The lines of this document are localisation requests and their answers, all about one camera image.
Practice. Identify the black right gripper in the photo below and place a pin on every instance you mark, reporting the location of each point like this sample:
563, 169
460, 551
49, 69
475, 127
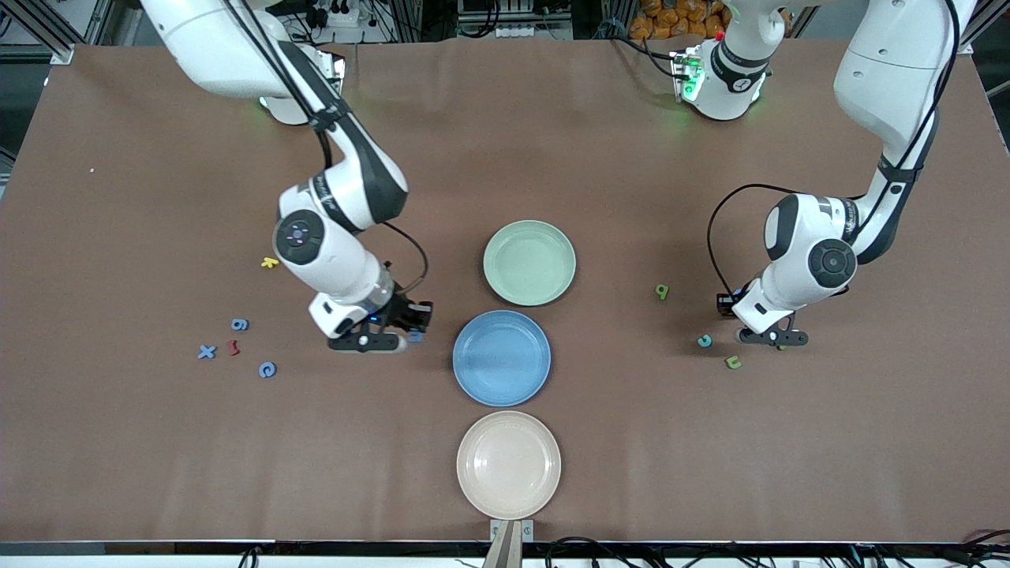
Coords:
405, 309

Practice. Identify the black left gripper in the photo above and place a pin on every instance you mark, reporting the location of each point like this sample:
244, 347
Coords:
727, 304

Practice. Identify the green foam letter u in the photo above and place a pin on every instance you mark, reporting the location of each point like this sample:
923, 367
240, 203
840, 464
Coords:
735, 367

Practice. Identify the green foam letter q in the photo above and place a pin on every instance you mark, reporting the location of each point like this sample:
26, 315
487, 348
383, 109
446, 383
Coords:
666, 292

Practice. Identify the blue foam letter G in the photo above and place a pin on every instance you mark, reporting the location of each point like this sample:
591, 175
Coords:
261, 370

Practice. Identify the blue foam letter x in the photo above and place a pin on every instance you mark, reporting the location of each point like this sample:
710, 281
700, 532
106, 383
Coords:
207, 353

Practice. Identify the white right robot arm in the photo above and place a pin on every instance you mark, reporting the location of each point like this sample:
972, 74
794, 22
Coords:
331, 260

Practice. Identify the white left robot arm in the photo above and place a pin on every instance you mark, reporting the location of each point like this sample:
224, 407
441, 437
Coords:
805, 268

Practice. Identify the light green plate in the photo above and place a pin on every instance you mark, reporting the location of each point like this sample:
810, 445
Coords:
505, 244

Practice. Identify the blue plate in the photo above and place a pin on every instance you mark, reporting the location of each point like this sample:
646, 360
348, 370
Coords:
513, 390

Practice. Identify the beige plate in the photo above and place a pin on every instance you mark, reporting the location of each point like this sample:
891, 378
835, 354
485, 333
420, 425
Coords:
509, 465

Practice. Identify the orange packaged goods pile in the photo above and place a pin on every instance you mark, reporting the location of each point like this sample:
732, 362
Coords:
671, 20

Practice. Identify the brown table cover sheet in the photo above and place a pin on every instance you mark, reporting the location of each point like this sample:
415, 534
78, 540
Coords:
158, 473

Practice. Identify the white power strip with plugs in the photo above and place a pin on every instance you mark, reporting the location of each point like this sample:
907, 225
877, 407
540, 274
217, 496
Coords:
347, 16

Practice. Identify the grey camera pole bracket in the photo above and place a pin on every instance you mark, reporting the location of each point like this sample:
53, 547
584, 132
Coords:
511, 544

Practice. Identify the aluminium frame profile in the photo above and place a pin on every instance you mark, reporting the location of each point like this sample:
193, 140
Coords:
55, 43

